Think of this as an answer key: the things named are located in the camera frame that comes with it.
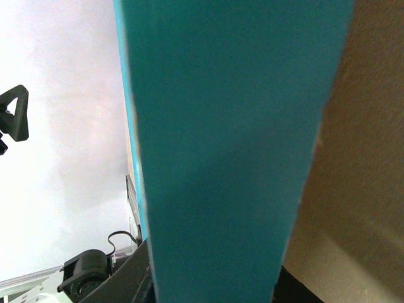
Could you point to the teal picture frame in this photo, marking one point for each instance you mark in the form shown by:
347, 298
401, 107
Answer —
224, 101

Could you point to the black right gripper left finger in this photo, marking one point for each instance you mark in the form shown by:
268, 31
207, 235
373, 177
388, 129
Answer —
132, 282

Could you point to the aluminium rail base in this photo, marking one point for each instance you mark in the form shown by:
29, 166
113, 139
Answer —
14, 287

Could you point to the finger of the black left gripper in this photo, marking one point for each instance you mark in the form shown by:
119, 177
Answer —
15, 125

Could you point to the left aluminium corner post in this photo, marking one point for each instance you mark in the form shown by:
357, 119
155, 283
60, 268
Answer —
133, 212

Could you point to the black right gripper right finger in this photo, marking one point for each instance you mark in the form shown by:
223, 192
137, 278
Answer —
289, 290

